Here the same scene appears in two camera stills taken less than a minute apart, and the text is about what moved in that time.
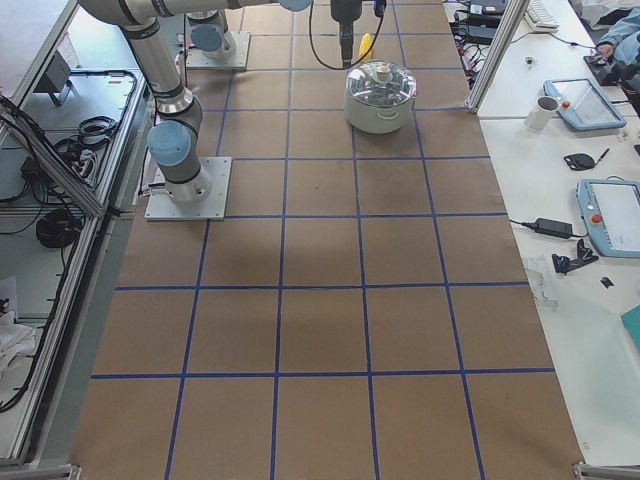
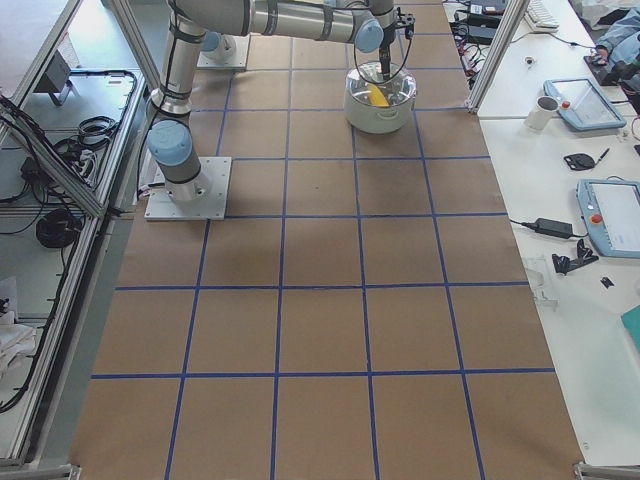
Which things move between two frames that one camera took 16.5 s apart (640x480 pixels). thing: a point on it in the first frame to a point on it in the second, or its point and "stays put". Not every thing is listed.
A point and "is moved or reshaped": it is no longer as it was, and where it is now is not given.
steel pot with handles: x=378 y=120 stays put
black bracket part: x=564 y=264 stays put
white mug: x=538 y=118 stays put
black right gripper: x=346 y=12 to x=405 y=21
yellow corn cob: x=364 y=46 is moved or reshaped
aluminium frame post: x=512 y=19 stays put
